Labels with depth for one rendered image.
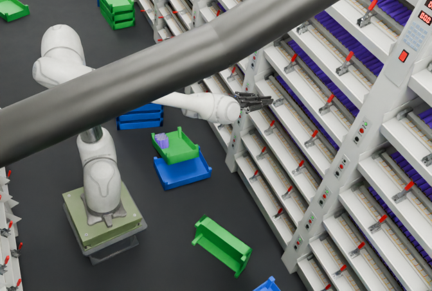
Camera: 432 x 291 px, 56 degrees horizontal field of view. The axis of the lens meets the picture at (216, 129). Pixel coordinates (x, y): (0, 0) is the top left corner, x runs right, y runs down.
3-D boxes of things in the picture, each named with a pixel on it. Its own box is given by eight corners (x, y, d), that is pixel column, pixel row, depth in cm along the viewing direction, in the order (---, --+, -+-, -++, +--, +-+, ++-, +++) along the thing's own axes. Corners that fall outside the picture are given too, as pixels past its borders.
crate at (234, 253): (200, 233, 222) (191, 243, 217) (204, 214, 207) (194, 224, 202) (245, 267, 212) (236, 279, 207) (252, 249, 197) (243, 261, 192)
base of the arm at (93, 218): (89, 234, 182) (89, 227, 178) (80, 194, 195) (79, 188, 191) (129, 223, 189) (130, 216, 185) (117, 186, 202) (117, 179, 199)
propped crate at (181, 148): (152, 144, 261) (150, 133, 258) (181, 137, 269) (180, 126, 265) (168, 165, 237) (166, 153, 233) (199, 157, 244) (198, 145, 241)
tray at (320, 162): (324, 180, 169) (325, 169, 161) (255, 88, 204) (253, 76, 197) (365, 159, 171) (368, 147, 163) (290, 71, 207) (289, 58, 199)
